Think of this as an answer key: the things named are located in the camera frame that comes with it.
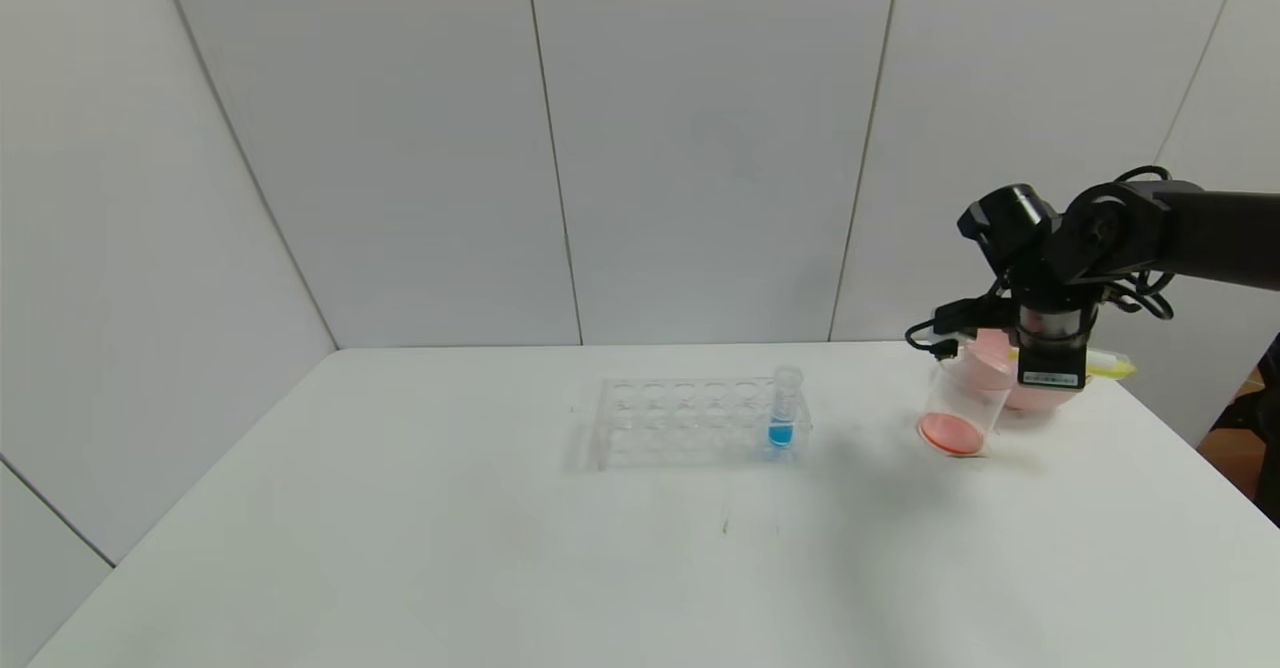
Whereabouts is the test tube with yellow pigment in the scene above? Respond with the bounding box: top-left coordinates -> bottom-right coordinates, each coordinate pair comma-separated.
1005,348 -> 1138,381

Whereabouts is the clear plastic test tube rack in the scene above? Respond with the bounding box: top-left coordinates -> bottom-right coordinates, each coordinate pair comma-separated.
590,376 -> 813,471

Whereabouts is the test tube with blue pigment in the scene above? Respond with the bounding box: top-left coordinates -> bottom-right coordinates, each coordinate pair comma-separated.
769,366 -> 804,450

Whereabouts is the clear plastic measuring beaker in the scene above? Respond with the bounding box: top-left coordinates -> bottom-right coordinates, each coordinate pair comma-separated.
918,348 -> 1013,460

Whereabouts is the pink plastic bowl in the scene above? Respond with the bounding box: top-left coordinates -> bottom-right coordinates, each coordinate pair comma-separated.
961,326 -> 1086,414

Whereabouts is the black object beside table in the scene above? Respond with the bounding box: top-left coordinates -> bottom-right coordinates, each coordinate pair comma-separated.
1210,331 -> 1280,531

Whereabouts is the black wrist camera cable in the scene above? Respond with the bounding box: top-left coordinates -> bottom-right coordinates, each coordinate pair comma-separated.
905,316 -> 966,361

